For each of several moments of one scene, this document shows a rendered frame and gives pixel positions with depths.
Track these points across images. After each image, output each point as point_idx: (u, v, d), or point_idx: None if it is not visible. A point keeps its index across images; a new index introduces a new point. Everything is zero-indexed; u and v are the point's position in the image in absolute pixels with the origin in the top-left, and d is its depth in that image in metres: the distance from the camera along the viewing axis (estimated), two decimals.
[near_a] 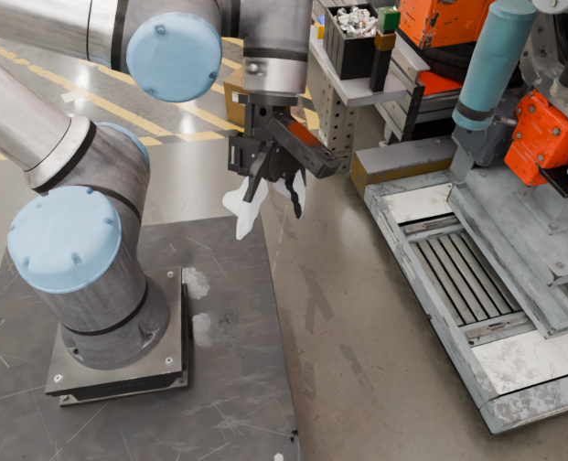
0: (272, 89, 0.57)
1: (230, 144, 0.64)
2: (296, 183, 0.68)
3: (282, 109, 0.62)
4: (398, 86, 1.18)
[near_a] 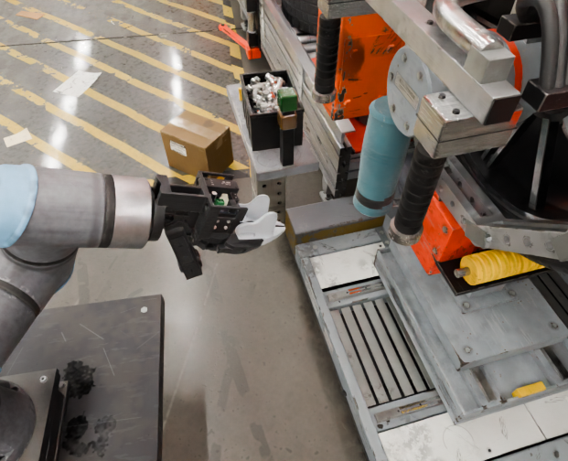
0: None
1: (206, 174, 0.59)
2: None
3: None
4: (310, 158, 1.15)
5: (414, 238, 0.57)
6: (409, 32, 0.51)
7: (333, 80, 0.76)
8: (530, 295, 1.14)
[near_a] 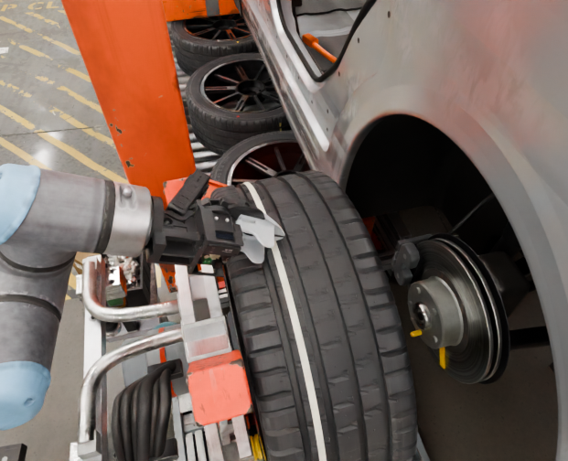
0: (144, 187, 0.55)
1: (216, 238, 0.55)
2: None
3: None
4: (154, 322, 1.40)
5: None
6: None
7: (111, 325, 1.01)
8: None
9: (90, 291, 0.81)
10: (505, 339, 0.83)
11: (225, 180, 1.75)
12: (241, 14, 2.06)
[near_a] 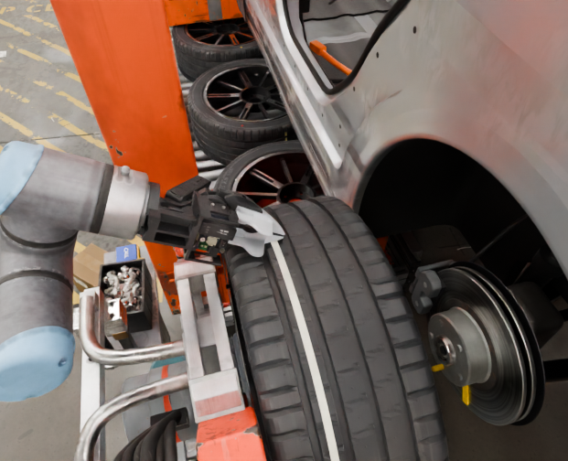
0: (144, 173, 0.57)
1: (210, 216, 0.55)
2: None
3: None
4: (155, 345, 1.33)
5: None
6: (83, 426, 0.69)
7: None
8: None
9: (88, 330, 0.75)
10: (539, 382, 0.76)
11: None
12: (245, 19, 2.00)
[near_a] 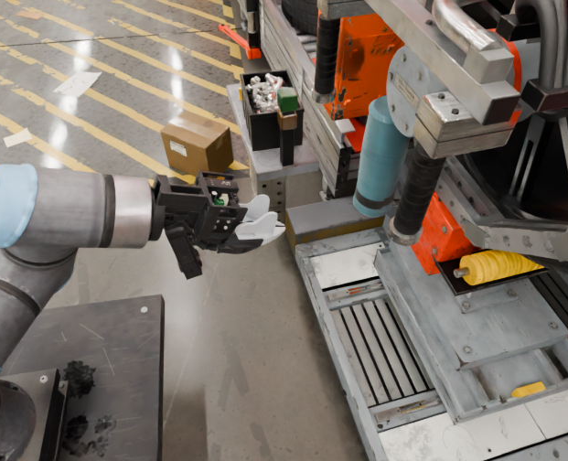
0: None
1: (206, 174, 0.59)
2: None
3: None
4: (310, 158, 1.15)
5: (413, 238, 0.57)
6: (408, 32, 0.51)
7: (332, 80, 0.76)
8: (530, 295, 1.14)
9: None
10: None
11: None
12: None
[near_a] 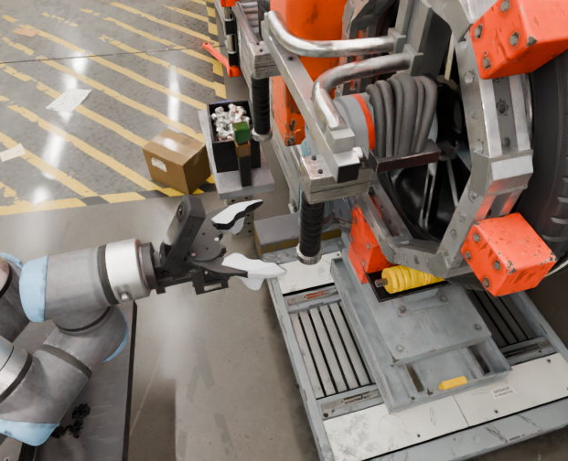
0: (137, 277, 0.61)
1: (204, 291, 0.68)
2: (225, 219, 0.68)
3: (156, 255, 0.65)
4: (267, 179, 1.30)
5: (313, 259, 0.72)
6: (300, 103, 0.66)
7: (267, 123, 0.92)
8: (460, 301, 1.29)
9: (287, 29, 0.72)
10: None
11: None
12: None
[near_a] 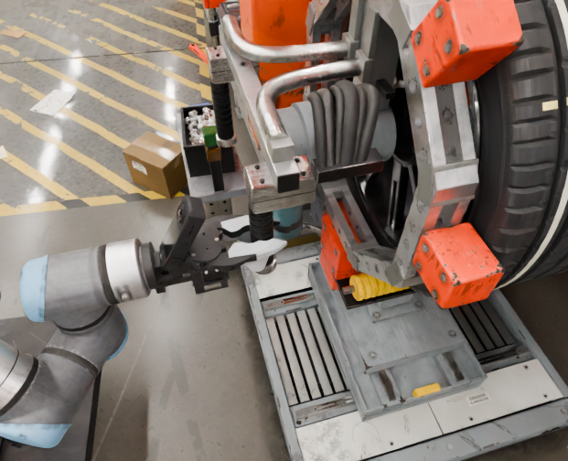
0: (137, 277, 0.61)
1: (204, 290, 0.68)
2: (232, 226, 0.67)
3: (156, 255, 0.65)
4: (241, 184, 1.29)
5: (266, 269, 0.71)
6: (248, 110, 0.65)
7: (230, 129, 0.90)
8: (436, 306, 1.28)
9: (240, 34, 0.70)
10: None
11: None
12: None
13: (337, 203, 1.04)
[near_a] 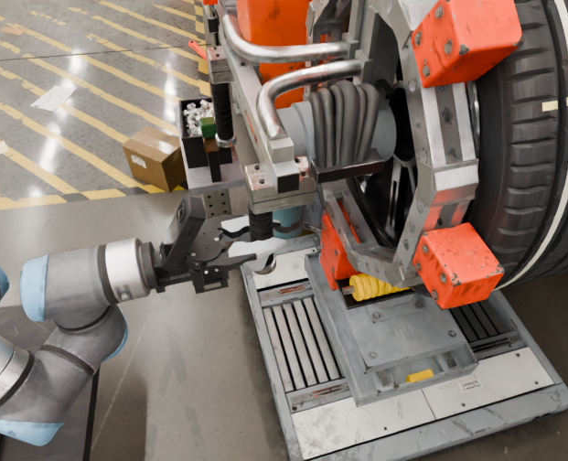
0: (137, 277, 0.61)
1: (204, 290, 0.68)
2: (232, 227, 0.67)
3: (156, 254, 0.65)
4: (238, 175, 1.31)
5: (266, 269, 0.71)
6: (248, 111, 0.65)
7: (230, 129, 0.90)
8: (436, 306, 1.28)
9: (240, 34, 0.70)
10: None
11: None
12: None
13: (337, 203, 1.04)
